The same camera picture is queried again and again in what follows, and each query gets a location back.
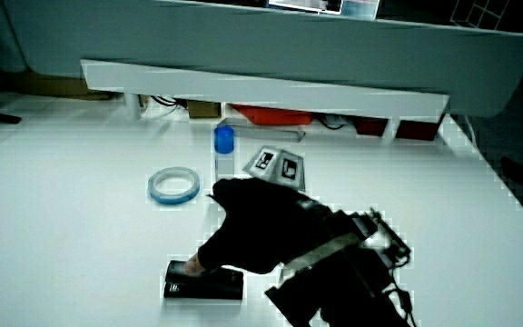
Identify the grey desk partition panel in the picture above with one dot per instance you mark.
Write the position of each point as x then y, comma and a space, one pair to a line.
289, 41

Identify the orange-red box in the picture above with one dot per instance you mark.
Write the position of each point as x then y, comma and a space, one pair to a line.
273, 115

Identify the person's right hand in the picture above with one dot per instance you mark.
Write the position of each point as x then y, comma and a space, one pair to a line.
261, 227

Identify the flat brown cardboard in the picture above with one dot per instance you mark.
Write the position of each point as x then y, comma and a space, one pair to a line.
48, 86

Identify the white desk shelf riser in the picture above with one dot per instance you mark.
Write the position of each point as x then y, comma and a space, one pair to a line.
261, 88

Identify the clear bottle with blue cap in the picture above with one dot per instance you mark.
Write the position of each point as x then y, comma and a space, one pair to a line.
224, 150

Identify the dark red box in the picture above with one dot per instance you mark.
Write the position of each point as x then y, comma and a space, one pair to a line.
371, 125
418, 129

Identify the monitor screen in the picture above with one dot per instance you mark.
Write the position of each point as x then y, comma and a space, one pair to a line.
325, 6

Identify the brown cardboard box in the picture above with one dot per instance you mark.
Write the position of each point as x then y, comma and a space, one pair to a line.
204, 109

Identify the blue tape roll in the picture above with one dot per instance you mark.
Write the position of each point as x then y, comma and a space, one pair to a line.
173, 185

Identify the black stapler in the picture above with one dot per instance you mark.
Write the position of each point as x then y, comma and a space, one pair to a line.
216, 284

